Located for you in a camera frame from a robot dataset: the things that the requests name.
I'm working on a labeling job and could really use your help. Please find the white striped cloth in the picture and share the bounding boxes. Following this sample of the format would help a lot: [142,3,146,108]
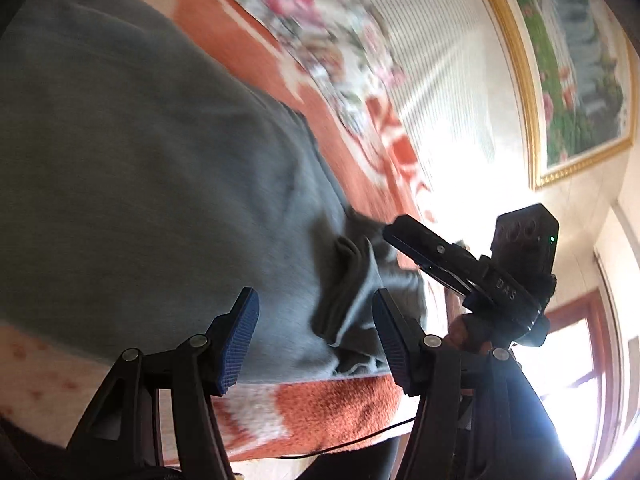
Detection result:
[330,0,538,241]

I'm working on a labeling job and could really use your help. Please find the wooden window frame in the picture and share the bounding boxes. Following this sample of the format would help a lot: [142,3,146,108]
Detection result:
[542,250,640,480]

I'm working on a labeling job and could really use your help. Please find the person's right hand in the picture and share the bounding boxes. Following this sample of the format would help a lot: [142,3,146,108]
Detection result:
[445,312,493,361]

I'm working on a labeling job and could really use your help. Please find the floral pillow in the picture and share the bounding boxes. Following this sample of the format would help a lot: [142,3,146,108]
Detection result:
[192,0,408,136]

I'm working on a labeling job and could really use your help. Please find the grey fleece pants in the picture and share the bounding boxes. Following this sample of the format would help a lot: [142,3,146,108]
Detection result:
[0,0,431,378]

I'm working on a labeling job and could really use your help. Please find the orange and white blanket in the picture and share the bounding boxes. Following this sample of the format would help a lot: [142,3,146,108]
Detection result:
[0,0,451,466]

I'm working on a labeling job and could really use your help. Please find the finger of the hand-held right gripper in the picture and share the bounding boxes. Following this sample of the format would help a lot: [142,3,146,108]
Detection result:
[382,227,482,297]
[392,214,488,273]

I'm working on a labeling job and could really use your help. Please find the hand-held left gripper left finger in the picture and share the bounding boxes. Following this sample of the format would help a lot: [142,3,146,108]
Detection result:
[62,287,261,480]

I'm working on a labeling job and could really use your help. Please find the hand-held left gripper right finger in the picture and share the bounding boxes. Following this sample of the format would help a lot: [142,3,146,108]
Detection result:
[371,288,576,480]

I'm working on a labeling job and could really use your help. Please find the gold framed painting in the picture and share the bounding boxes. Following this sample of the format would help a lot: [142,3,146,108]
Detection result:
[467,0,638,191]

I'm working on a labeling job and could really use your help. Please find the black cable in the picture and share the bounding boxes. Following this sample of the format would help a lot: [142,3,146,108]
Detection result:
[270,417,416,461]

